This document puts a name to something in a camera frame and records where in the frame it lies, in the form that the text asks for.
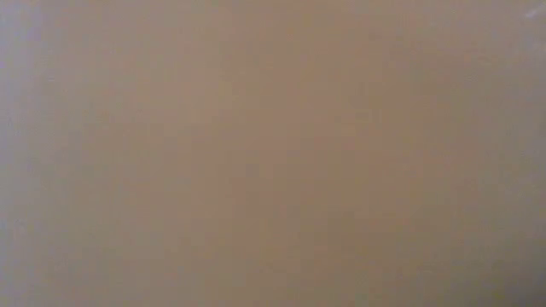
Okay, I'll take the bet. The brown cardboard cover sheet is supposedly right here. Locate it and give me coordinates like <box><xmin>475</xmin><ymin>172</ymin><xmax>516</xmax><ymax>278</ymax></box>
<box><xmin>0</xmin><ymin>0</ymin><xmax>546</xmax><ymax>307</ymax></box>

